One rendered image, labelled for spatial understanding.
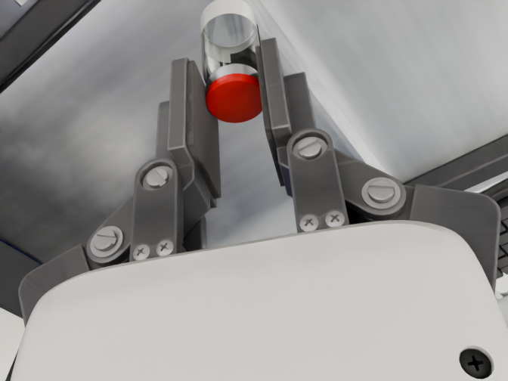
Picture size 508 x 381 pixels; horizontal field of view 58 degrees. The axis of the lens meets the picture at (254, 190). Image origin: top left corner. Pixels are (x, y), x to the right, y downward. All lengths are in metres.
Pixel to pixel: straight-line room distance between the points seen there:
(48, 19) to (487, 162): 0.33
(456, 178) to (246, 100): 0.27
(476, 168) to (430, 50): 0.11
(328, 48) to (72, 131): 0.20
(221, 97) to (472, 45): 0.23
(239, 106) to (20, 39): 0.21
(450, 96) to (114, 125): 0.25
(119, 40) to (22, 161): 0.15
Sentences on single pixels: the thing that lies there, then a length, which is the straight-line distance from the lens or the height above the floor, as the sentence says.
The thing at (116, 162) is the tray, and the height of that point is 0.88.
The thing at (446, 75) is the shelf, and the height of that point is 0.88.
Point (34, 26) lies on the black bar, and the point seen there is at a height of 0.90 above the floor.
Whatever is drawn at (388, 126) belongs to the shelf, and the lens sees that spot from 0.37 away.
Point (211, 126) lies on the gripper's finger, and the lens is 0.16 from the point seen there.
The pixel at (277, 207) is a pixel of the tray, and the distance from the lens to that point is 0.41.
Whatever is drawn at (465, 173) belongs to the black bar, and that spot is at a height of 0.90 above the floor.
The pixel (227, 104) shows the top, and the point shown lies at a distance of 0.16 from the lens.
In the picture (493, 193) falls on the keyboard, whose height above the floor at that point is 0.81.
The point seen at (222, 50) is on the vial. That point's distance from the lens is 0.16.
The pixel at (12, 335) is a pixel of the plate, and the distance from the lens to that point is 0.39.
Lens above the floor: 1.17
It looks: 47 degrees down
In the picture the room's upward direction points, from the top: 179 degrees counter-clockwise
